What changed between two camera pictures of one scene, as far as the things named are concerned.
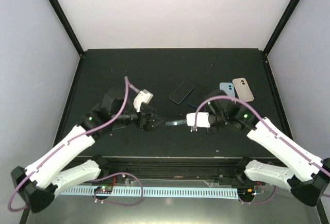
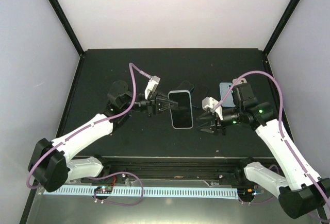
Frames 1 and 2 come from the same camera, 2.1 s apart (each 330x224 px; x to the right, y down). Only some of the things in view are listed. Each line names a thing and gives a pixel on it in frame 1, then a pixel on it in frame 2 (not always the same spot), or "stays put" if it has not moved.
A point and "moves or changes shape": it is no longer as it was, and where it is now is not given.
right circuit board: x=246 y=193 stays put
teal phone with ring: x=175 y=123 moves or changes shape
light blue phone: x=228 y=87 stays put
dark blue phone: x=198 y=95 stays put
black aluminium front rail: x=171 y=168 stays put
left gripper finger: x=156 y=124 → x=164 y=104
